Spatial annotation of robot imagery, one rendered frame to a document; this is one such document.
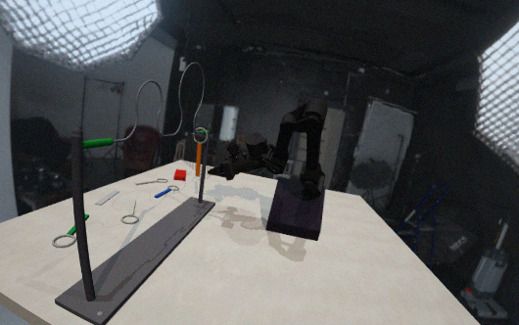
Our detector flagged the red rectangular block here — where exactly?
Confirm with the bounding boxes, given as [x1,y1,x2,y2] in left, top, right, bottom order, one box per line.
[173,169,187,181]

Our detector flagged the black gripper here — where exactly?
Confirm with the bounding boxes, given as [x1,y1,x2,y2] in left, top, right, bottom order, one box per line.
[208,154,253,181]

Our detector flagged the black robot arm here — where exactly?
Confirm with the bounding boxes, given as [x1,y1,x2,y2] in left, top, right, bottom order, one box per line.
[225,98,328,202]

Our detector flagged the grey ring with green handle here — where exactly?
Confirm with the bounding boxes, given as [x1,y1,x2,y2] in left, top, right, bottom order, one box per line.
[52,214,89,248]

